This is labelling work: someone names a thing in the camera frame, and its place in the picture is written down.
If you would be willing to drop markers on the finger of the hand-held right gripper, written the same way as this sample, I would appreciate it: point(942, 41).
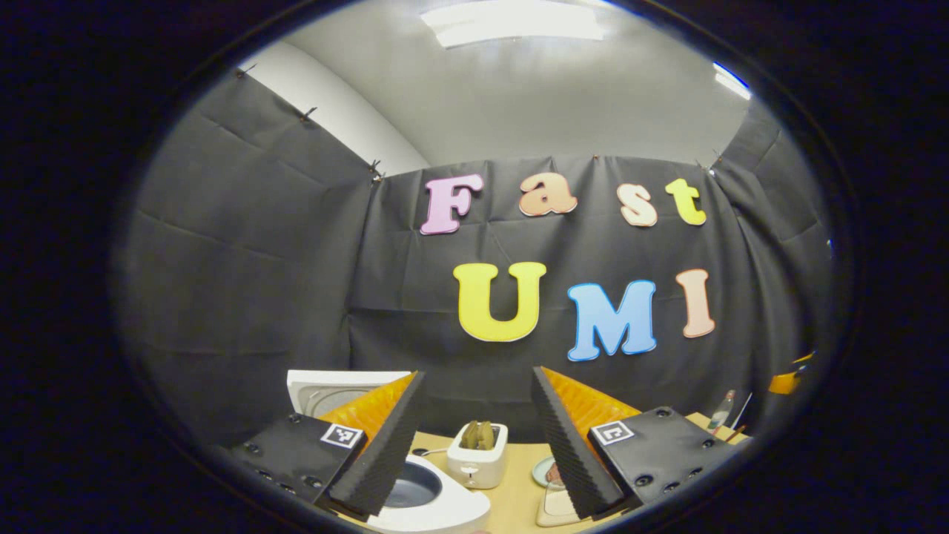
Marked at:
point(787, 380)

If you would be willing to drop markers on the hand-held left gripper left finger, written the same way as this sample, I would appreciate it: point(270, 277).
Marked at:
point(385, 460)

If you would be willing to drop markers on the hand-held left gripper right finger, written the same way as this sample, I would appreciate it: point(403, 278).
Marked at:
point(567, 445)

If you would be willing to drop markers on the white rice cooker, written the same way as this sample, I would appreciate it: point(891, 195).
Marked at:
point(445, 508)

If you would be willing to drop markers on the white chopstick holder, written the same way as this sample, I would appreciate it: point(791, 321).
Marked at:
point(478, 463)

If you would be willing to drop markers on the red meat piece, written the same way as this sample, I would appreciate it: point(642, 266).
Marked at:
point(552, 475)

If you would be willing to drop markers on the pale blue plate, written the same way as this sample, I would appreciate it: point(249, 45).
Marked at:
point(539, 471)

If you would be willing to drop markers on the clear plastic bottle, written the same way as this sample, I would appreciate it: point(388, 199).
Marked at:
point(721, 411)

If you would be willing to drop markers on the black backdrop cloth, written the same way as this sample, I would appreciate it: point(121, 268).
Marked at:
point(296, 297)

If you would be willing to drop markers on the small ceiling light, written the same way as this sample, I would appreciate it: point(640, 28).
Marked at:
point(732, 80)

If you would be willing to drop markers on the large ceiling light panel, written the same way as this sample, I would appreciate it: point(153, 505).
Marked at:
point(511, 22)

